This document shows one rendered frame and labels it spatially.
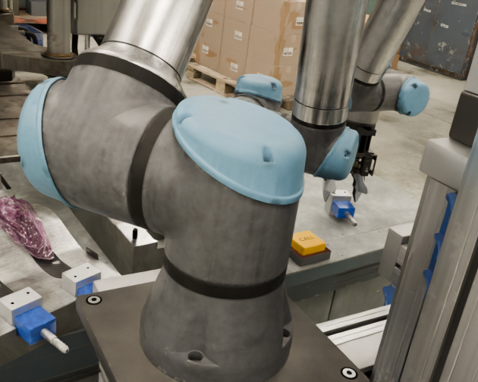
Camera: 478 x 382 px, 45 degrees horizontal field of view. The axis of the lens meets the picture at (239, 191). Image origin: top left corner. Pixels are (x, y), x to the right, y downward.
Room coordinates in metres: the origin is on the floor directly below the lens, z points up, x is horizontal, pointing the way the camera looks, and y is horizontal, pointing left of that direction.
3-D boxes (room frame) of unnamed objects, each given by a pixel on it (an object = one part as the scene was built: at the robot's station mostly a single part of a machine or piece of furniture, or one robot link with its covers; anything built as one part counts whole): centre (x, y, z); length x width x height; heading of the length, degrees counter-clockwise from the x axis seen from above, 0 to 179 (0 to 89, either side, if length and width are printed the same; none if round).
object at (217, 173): (0.47, 0.01, 1.20); 0.13 x 0.12 x 0.14; 71
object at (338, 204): (1.26, -0.26, 0.83); 0.13 x 0.05 x 0.05; 15
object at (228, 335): (0.47, 0.00, 1.09); 0.15 x 0.15 x 0.10
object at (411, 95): (1.18, -0.29, 1.14); 0.11 x 0.11 x 0.08; 30
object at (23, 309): (0.66, 0.26, 0.86); 0.13 x 0.05 x 0.05; 54
